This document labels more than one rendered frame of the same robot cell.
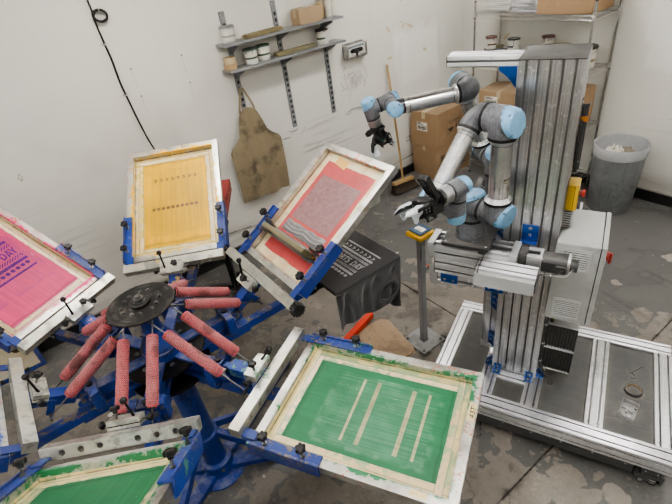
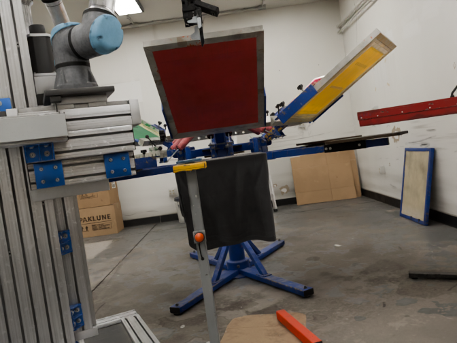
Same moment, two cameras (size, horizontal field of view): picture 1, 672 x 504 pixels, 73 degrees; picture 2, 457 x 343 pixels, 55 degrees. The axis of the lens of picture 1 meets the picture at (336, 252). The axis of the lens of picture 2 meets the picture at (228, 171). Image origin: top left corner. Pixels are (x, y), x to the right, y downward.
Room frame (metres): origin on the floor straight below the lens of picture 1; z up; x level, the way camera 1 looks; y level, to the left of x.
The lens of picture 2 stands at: (3.49, -1.99, 0.99)
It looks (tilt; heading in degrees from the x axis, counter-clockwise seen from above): 3 degrees down; 122
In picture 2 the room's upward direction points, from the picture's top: 8 degrees counter-clockwise
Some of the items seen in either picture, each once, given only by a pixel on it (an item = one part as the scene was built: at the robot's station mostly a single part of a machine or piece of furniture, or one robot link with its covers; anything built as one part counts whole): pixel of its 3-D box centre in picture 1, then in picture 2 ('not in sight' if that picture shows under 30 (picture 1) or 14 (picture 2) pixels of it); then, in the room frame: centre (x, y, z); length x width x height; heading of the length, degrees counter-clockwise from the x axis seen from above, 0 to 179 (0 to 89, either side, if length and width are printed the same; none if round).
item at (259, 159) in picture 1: (256, 143); not in sight; (4.14, 0.57, 1.06); 0.53 x 0.07 x 1.05; 122
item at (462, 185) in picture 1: (457, 188); not in sight; (1.58, -0.51, 1.65); 0.11 x 0.08 x 0.09; 122
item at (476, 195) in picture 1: (472, 203); not in sight; (1.83, -0.66, 1.42); 0.13 x 0.12 x 0.14; 32
